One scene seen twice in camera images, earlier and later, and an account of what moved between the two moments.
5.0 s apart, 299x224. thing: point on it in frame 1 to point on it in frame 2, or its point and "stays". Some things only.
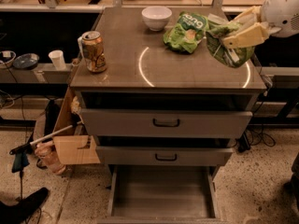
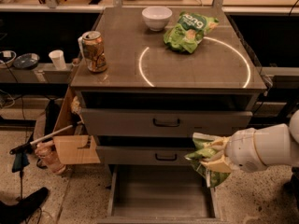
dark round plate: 26,61 stays
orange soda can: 92,49 stays
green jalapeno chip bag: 233,57 to 212,176
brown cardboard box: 75,147 stays
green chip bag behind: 186,33 stays
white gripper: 280,15 to 241,149
